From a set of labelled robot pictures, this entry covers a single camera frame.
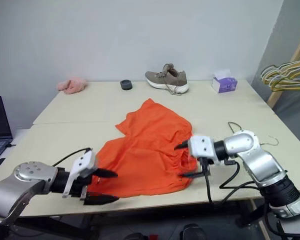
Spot wooden table leg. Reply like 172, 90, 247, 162
249, 198, 270, 240

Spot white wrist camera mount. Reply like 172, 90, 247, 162
62, 149, 98, 199
188, 135, 216, 166

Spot clothes hangers on rack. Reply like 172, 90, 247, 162
266, 37, 300, 109

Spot yellow wire hanger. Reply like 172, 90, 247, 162
264, 73, 300, 93

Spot grey wire hanger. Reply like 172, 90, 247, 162
260, 56, 300, 76

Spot white wire hanger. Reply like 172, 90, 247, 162
261, 67, 300, 85

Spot pink fluffy cloth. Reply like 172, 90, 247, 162
56, 76, 88, 95

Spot dark green wire hanger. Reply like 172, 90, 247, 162
227, 121, 279, 146

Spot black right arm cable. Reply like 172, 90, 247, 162
203, 159, 268, 205

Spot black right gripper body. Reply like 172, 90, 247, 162
198, 157, 213, 176

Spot dark rounded shape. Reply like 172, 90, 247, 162
123, 232, 151, 240
179, 223, 204, 240

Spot taupe sneaker with white sole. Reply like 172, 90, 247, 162
144, 63, 190, 96

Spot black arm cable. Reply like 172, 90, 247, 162
203, 159, 268, 205
51, 147, 92, 167

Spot orange shorts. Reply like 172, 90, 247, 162
87, 98, 198, 199

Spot black round container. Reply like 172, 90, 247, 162
119, 79, 133, 91

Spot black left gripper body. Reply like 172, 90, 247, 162
73, 167, 101, 201

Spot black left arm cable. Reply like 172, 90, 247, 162
51, 147, 92, 167

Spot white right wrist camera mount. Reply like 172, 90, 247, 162
188, 135, 216, 166

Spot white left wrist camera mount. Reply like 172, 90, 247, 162
62, 149, 98, 199

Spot purple white tissue box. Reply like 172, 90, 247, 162
211, 69, 238, 94

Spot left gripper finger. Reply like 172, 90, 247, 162
93, 167, 119, 179
83, 194, 120, 207

